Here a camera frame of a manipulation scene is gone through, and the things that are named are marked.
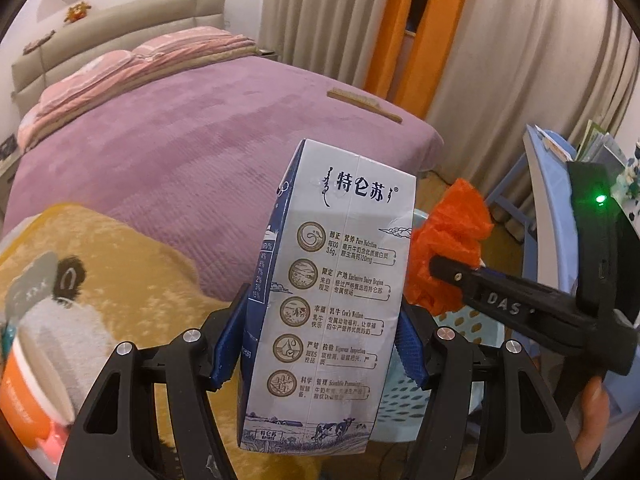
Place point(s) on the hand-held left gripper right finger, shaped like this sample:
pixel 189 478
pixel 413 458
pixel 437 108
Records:
pixel 412 350

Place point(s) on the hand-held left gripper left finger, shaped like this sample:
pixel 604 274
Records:
pixel 227 355

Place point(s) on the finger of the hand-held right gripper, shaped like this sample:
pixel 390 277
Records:
pixel 500 295

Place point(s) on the light blue plastic basket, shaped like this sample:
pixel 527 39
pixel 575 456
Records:
pixel 400 410

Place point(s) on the orange plastic bag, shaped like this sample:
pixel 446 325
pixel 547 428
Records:
pixel 450 230

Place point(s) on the white and blue milk carton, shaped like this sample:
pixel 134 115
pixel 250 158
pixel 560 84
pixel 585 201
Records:
pixel 340 285

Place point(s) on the orange cup with white lid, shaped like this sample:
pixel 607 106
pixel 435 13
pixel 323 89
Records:
pixel 25 400

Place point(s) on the green packet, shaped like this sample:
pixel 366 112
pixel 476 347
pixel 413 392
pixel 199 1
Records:
pixel 6 340

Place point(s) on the person's right hand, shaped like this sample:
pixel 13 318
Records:
pixel 594 415

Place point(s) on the blue plastic chair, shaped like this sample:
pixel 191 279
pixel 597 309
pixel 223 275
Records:
pixel 550 210

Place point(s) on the small teal ornament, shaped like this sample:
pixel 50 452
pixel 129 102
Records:
pixel 630 175

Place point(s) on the yellow printed blanket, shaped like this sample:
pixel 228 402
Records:
pixel 150 310

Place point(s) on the stack of books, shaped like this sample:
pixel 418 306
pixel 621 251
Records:
pixel 600 142

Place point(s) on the paper stack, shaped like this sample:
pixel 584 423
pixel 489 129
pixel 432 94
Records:
pixel 555 142

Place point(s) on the purple bedspread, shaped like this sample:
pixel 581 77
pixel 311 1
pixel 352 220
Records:
pixel 200 150

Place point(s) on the beige curtain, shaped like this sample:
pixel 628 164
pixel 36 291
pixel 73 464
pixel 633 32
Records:
pixel 320 10
pixel 525 35

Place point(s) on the grey nightstand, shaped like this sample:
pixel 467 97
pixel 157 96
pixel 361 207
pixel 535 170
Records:
pixel 7 170

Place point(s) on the pink striped quilt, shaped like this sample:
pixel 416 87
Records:
pixel 100 90

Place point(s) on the pink pillow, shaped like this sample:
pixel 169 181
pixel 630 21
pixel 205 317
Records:
pixel 180 40
pixel 85 80

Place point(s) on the beige upholstered bed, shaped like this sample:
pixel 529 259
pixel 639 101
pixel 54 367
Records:
pixel 125 25

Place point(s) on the orange plush toy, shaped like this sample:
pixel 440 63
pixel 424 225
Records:
pixel 77 12

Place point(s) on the dark picture frame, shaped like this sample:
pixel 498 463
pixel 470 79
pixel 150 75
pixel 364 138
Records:
pixel 6 146

